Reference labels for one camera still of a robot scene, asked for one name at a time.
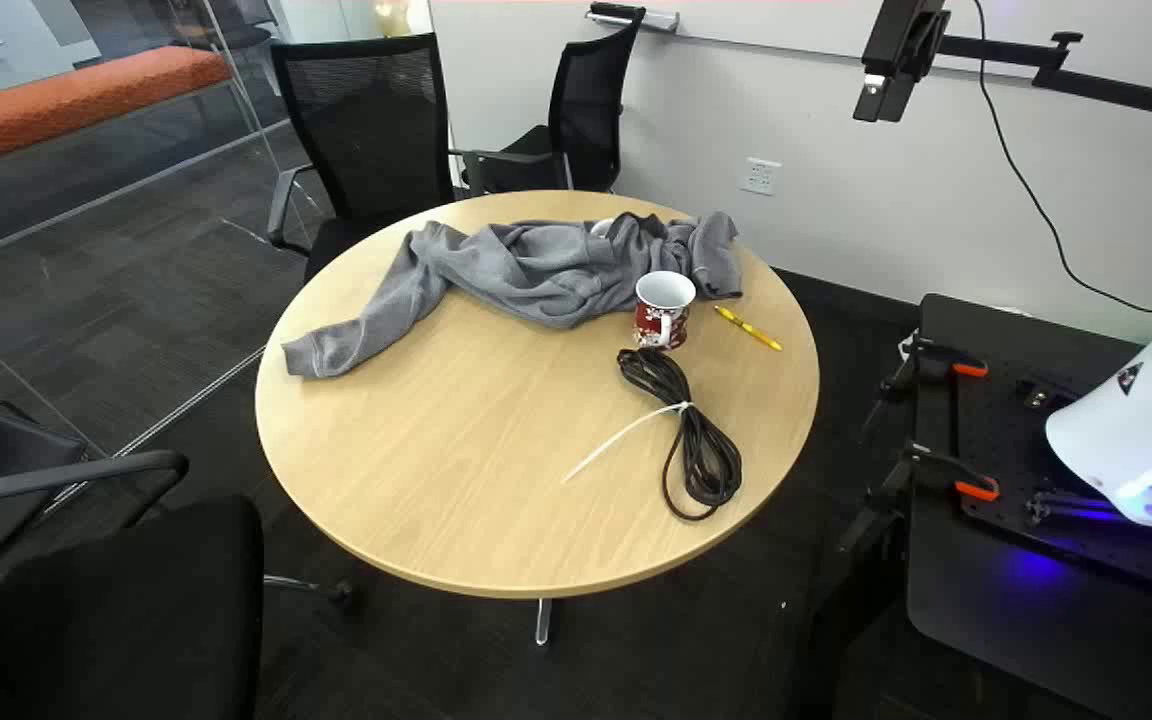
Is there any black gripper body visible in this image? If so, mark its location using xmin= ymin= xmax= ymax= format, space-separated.
xmin=862 ymin=0 xmax=951 ymax=90

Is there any yellow pen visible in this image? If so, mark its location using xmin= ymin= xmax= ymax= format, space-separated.
xmin=712 ymin=301 xmax=786 ymax=355

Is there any red and white mug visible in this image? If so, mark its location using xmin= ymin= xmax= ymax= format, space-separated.
xmin=629 ymin=267 xmax=700 ymax=353

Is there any whiteboard marker tray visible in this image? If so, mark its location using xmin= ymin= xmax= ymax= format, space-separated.
xmin=589 ymin=0 xmax=684 ymax=37

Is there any black mesh office chair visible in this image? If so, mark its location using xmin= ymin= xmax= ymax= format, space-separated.
xmin=0 ymin=495 xmax=354 ymax=720
xmin=0 ymin=363 xmax=193 ymax=581
xmin=260 ymin=33 xmax=459 ymax=275
xmin=453 ymin=17 xmax=643 ymax=202

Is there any grey crumpled cloth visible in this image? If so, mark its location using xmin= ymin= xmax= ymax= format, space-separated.
xmin=280 ymin=209 xmax=747 ymax=384

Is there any white zip tie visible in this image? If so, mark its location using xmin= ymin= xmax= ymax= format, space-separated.
xmin=559 ymin=396 xmax=696 ymax=490

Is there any orange bench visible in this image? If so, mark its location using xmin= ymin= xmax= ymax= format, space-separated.
xmin=0 ymin=43 xmax=237 ymax=181

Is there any black hanging cable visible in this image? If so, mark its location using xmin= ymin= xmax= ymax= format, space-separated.
xmin=969 ymin=0 xmax=1152 ymax=326

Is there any white wall outlet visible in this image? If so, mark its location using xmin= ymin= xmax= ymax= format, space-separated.
xmin=736 ymin=152 xmax=786 ymax=202

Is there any black clamp orange handle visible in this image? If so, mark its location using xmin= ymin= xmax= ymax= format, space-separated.
xmin=866 ymin=440 xmax=1006 ymax=516
xmin=887 ymin=327 xmax=990 ymax=404

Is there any black coiled cable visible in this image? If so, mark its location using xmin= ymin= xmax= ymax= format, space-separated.
xmin=611 ymin=341 xmax=747 ymax=524

